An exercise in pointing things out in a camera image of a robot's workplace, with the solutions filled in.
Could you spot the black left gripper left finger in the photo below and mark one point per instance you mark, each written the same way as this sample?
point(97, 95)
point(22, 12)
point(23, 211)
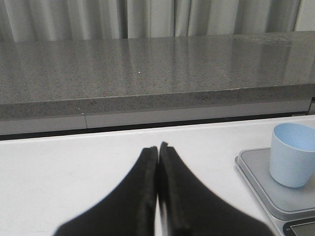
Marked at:
point(129, 210)

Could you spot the grey granite counter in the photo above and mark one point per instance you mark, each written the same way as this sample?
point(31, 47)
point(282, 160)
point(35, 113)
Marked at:
point(86, 84)

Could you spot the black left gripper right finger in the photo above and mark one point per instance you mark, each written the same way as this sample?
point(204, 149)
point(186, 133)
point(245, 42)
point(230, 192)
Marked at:
point(189, 208)

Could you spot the grey curtain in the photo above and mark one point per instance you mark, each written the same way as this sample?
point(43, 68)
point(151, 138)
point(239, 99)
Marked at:
point(52, 20)

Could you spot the silver electronic kitchen scale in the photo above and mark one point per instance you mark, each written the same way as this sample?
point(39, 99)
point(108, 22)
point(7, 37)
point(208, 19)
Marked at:
point(291, 211)

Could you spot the light blue plastic cup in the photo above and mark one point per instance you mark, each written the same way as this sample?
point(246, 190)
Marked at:
point(292, 154)

